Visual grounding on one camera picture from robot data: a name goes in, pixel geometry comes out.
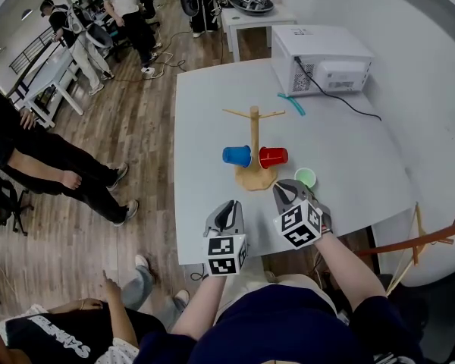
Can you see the person's beige trousers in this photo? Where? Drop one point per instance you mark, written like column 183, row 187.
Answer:
column 258, row 279

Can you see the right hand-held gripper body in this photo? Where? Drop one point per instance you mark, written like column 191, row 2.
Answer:
column 297, row 224

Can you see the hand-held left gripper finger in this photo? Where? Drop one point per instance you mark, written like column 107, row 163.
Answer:
column 240, row 224
column 211, row 224

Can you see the blue plastic cup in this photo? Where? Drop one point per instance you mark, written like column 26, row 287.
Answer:
column 235, row 155

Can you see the green plastic cup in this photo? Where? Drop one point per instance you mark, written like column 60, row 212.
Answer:
column 306, row 175

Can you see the small white table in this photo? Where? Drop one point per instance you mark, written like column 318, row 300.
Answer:
column 261, row 19

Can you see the white microwave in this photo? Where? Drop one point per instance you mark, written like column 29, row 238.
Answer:
column 318, row 42

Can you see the long white desk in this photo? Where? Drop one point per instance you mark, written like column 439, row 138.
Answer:
column 49, row 74

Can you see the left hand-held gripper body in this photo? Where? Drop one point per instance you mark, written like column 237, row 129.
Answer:
column 223, row 254

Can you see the person's left forearm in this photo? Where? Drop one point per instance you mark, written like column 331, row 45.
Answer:
column 199, row 305

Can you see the teal plastic strip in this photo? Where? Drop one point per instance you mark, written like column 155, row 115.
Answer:
column 297, row 107

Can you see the black metal railing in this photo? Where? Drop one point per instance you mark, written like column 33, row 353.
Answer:
column 32, row 49

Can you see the grey round dish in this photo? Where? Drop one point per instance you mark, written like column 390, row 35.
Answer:
column 99, row 36

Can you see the white power strip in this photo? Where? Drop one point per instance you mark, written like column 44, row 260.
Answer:
column 148, row 72

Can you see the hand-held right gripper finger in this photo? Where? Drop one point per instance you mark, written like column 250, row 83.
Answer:
column 281, row 205
column 305, row 193

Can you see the person's navy shirt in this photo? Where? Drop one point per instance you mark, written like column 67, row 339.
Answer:
column 280, row 328

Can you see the person's right forearm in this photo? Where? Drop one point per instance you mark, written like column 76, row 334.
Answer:
column 349, row 271

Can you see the black office chair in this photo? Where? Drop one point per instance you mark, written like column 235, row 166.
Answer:
column 4, row 203
column 440, row 317

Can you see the brown coat rack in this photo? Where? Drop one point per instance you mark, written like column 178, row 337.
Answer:
column 413, row 243

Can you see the wooden cup tree stand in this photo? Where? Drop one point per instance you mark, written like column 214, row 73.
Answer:
column 256, row 180

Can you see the red plastic cup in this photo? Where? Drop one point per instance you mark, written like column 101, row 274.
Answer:
column 273, row 157

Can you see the black round dish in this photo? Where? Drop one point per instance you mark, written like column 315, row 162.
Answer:
column 188, row 2
column 261, row 8

